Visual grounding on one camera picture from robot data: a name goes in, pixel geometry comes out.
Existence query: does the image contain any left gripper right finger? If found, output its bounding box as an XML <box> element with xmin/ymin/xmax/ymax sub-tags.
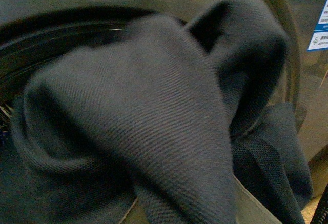
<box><xmin>234</xmin><ymin>176</ymin><xmax>281</xmax><ymax>224</ymax></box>

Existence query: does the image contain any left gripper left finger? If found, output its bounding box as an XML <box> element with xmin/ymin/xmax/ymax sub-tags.
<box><xmin>118</xmin><ymin>197</ymin><xmax>149</xmax><ymax>224</ymax></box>

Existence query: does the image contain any navy blue mesh garment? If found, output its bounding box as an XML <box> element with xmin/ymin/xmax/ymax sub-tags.
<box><xmin>1</xmin><ymin>0</ymin><xmax>312</xmax><ymax>223</ymax></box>

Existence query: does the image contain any dark grey washing machine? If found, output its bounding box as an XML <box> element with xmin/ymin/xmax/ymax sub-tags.
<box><xmin>0</xmin><ymin>0</ymin><xmax>328</xmax><ymax>224</ymax></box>

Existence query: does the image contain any blue white label sticker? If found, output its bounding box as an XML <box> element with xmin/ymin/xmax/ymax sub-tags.
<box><xmin>307</xmin><ymin>0</ymin><xmax>328</xmax><ymax>52</ymax></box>

